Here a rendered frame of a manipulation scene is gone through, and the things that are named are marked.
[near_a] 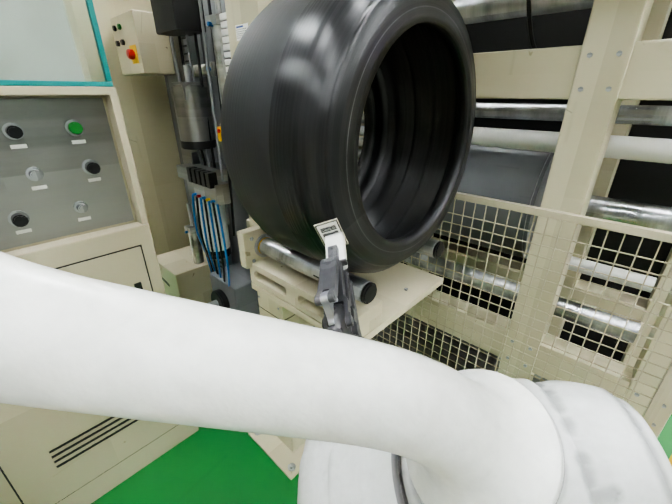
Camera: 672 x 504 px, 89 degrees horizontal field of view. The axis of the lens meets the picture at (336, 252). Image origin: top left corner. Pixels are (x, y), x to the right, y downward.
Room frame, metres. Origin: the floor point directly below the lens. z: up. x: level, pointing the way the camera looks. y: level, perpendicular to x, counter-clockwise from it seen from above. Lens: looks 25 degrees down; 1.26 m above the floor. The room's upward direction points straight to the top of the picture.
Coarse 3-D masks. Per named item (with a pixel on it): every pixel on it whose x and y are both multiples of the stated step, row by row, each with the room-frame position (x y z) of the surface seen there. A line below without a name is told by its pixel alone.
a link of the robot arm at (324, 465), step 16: (304, 448) 0.23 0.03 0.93; (320, 448) 0.21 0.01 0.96; (336, 448) 0.20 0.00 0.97; (352, 448) 0.20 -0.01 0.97; (368, 448) 0.20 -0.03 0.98; (304, 464) 0.21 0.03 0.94; (320, 464) 0.20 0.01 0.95; (336, 464) 0.19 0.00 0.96; (352, 464) 0.19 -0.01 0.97; (368, 464) 0.18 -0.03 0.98; (384, 464) 0.18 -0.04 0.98; (304, 480) 0.20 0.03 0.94; (320, 480) 0.19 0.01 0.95; (336, 480) 0.18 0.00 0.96; (352, 480) 0.18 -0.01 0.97; (368, 480) 0.17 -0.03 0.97; (384, 480) 0.17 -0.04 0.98; (400, 480) 0.16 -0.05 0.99; (304, 496) 0.18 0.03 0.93; (320, 496) 0.18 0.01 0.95; (336, 496) 0.17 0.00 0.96; (352, 496) 0.17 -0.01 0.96; (368, 496) 0.16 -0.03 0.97; (384, 496) 0.16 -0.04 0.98; (400, 496) 0.16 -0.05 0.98
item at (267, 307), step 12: (228, 0) 0.94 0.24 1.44; (240, 0) 0.91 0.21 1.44; (252, 0) 0.88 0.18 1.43; (264, 0) 0.88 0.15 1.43; (228, 12) 0.94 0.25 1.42; (240, 12) 0.91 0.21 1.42; (252, 12) 0.88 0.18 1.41; (228, 24) 0.95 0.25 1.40; (264, 300) 0.93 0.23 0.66; (264, 312) 0.93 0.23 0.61; (276, 312) 0.88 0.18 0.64; (288, 312) 0.88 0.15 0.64; (288, 444) 0.88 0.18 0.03; (300, 444) 0.89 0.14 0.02
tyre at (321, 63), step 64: (320, 0) 0.59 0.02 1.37; (384, 0) 0.59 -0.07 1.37; (448, 0) 0.71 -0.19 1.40; (256, 64) 0.60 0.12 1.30; (320, 64) 0.53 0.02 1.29; (384, 64) 0.99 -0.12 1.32; (448, 64) 0.88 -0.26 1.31; (256, 128) 0.56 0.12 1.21; (320, 128) 0.51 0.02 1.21; (384, 128) 1.03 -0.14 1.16; (448, 128) 0.92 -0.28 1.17; (256, 192) 0.59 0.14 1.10; (320, 192) 0.51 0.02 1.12; (384, 192) 0.97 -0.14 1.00; (448, 192) 0.79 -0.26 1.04; (320, 256) 0.57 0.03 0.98; (384, 256) 0.61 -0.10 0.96
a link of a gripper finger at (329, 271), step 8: (336, 256) 0.44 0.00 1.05; (320, 264) 0.43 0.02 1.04; (328, 264) 0.42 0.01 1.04; (336, 264) 0.42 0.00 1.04; (320, 272) 0.41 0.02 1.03; (328, 272) 0.41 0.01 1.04; (336, 272) 0.41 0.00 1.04; (320, 280) 0.39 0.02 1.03; (328, 280) 0.39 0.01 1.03; (336, 280) 0.39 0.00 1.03; (320, 288) 0.38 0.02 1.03; (328, 288) 0.37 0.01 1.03; (336, 288) 0.38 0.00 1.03; (328, 296) 0.35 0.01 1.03; (336, 296) 0.36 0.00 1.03; (320, 304) 0.35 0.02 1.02
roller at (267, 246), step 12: (264, 240) 0.79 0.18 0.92; (264, 252) 0.77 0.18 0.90; (276, 252) 0.74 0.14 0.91; (288, 252) 0.72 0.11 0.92; (288, 264) 0.71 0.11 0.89; (300, 264) 0.68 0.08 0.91; (312, 264) 0.66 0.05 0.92; (312, 276) 0.65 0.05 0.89; (360, 288) 0.57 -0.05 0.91; (372, 288) 0.57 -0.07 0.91; (360, 300) 0.57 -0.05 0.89; (372, 300) 0.58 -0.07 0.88
